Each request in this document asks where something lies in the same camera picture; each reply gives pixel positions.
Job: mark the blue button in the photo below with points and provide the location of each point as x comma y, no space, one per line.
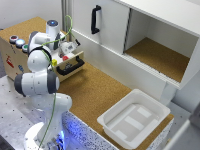
20,42

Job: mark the white cabinet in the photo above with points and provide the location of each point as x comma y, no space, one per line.
156,20

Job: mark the white plastic box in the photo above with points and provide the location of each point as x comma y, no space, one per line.
133,118

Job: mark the yellow block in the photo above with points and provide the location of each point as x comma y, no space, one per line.
54,62

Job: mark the wooden drawer box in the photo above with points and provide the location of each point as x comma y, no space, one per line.
18,28

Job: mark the wooden drawer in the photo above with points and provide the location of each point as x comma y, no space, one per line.
75,68

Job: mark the green button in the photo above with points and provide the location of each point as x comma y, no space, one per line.
25,47

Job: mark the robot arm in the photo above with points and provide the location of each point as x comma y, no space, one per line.
37,82

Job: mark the white sliding door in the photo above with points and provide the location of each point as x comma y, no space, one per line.
111,23

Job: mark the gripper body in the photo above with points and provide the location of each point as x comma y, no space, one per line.
68,47

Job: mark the pink block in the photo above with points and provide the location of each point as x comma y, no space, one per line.
65,57

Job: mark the red button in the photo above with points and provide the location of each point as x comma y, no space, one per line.
13,38

